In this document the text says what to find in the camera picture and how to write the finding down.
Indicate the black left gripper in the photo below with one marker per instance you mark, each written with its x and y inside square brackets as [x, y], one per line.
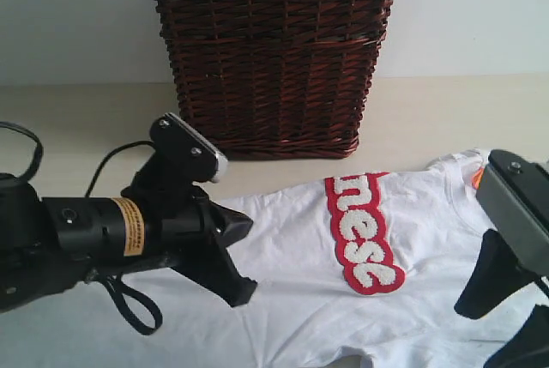
[184, 231]

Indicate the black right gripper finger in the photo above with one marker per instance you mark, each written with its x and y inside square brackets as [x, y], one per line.
[495, 277]
[529, 346]

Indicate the white t-shirt red lettering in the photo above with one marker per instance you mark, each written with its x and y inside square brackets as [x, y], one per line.
[368, 265]

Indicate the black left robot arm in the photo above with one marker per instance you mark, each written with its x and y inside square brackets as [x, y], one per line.
[48, 245]

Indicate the dark red wicker basket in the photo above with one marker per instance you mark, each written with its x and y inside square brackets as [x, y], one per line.
[274, 79]

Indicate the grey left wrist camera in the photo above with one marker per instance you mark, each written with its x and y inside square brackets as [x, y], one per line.
[187, 150]

